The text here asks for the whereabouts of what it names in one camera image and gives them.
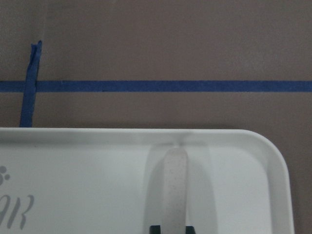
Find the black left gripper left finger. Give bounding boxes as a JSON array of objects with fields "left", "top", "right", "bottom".
[{"left": 149, "top": 225, "right": 161, "bottom": 234}]

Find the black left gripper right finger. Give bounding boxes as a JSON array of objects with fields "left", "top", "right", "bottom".
[{"left": 185, "top": 226, "right": 196, "bottom": 234}]

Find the white ceramic spoon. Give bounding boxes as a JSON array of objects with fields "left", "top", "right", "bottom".
[{"left": 160, "top": 148, "right": 188, "bottom": 234}]

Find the white bear serving tray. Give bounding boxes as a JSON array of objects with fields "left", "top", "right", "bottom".
[{"left": 0, "top": 128, "right": 294, "bottom": 234}]

